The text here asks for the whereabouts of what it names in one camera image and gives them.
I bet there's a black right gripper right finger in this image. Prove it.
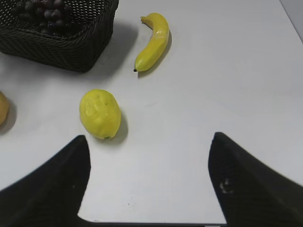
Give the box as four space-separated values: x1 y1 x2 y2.
208 132 303 227

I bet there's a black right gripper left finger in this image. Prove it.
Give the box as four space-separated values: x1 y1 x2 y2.
0 135 91 227

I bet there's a dark purple grape bunch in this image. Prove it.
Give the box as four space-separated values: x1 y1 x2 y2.
12 0 72 37

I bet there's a black wicker basket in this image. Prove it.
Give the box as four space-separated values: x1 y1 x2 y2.
0 0 119 72

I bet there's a yellow lemon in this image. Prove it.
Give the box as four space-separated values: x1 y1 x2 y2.
79 89 121 140

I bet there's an orange mango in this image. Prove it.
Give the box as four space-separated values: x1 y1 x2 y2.
0 92 9 125

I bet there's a yellow banana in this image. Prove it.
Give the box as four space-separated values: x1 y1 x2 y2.
134 12 169 72

